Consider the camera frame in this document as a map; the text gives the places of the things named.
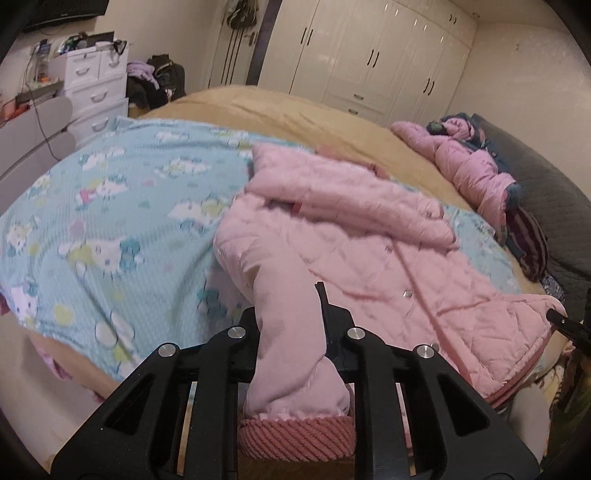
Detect pink quilted jacket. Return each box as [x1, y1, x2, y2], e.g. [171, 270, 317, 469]
[213, 143, 561, 461]

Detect pink floral crumpled comforter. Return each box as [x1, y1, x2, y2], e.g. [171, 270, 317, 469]
[391, 113, 521, 244]

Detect bags hanging on door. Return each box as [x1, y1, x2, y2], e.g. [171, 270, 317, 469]
[225, 0, 259, 30]

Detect blue Hello Kitty sheet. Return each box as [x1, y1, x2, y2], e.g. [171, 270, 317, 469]
[1, 119, 520, 381]

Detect black bag on floor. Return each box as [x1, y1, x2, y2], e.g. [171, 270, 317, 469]
[126, 54, 186, 110]

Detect purple clothes pile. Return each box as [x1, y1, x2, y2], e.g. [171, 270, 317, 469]
[126, 61, 160, 90]

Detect striped dark cloth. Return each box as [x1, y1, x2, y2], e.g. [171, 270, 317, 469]
[506, 207, 549, 282]

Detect tan bed blanket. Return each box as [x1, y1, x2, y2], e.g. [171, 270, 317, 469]
[27, 86, 568, 394]

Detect grey quilted headboard cushion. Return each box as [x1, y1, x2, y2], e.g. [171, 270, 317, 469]
[472, 114, 591, 319]

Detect white drawer cabinet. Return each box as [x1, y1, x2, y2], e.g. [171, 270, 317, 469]
[49, 41, 128, 148]

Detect white bedroom door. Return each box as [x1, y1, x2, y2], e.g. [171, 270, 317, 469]
[205, 1, 269, 88]

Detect white wardrobe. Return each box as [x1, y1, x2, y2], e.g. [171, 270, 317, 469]
[257, 0, 477, 126]

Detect grey low tv cabinet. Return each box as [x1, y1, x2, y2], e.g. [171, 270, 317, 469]
[0, 97, 76, 213]

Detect black wall television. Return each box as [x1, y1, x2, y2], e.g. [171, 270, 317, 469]
[22, 0, 109, 33]

